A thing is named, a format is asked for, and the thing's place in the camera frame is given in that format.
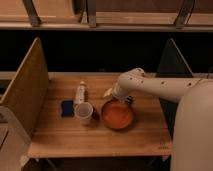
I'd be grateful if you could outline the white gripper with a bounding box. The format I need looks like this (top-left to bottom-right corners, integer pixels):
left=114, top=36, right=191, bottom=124
left=103, top=88, right=129, bottom=100

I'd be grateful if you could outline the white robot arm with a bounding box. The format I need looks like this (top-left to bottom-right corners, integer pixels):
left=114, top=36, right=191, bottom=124
left=104, top=68, right=213, bottom=171

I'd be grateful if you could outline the orange ceramic bowl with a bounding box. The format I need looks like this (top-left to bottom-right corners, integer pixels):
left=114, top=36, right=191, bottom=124
left=101, top=100, right=134, bottom=130

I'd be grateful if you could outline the black rectangular box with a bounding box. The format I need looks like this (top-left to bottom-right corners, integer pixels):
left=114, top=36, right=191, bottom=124
left=125, top=96, right=134, bottom=104

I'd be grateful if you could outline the white bottle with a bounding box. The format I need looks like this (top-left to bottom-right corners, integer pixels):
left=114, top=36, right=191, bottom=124
left=74, top=81, right=86, bottom=105

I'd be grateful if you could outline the white plastic cup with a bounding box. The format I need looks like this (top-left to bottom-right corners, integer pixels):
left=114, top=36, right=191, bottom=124
left=74, top=102, right=93, bottom=126

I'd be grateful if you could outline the blue sponge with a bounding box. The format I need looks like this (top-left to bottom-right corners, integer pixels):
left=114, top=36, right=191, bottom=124
left=61, top=100, right=74, bottom=117

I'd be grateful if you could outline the right dark side panel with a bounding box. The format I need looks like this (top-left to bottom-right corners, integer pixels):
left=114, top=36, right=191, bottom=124
left=156, top=38, right=193, bottom=136

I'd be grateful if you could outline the left wooden side panel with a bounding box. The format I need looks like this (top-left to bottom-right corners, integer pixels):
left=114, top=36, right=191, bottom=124
left=0, top=38, right=49, bottom=141

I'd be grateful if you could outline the wooden upper shelf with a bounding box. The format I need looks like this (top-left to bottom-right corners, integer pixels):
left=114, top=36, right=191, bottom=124
left=0, top=0, right=213, bottom=32

